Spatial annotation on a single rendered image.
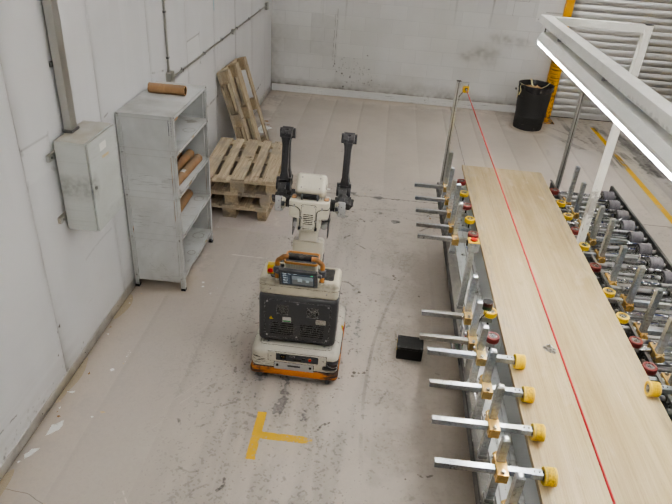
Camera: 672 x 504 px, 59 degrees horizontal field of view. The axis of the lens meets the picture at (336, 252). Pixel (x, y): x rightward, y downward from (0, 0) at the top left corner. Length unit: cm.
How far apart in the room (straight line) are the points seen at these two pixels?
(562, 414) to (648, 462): 41
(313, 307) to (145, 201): 173
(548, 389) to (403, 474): 111
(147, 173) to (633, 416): 368
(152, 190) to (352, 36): 647
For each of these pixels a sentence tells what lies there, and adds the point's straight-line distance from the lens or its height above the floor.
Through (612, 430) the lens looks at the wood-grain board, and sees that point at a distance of 329.
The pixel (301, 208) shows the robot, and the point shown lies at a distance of 409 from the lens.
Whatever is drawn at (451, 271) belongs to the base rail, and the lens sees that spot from 450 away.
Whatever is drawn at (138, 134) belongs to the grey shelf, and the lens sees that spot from 480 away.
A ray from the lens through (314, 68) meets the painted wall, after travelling 1090.
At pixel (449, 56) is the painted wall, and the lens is 1080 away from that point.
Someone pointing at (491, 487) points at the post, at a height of 80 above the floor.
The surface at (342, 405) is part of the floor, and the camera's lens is 427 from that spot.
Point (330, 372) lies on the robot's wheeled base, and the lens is 431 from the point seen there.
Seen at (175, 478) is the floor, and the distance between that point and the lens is 390.
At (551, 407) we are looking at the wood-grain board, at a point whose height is 90.
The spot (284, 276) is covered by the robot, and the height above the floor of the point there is 88.
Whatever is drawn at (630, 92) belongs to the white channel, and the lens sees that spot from 270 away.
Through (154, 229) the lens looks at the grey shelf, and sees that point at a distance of 512.
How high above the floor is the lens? 302
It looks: 31 degrees down
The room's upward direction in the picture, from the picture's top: 4 degrees clockwise
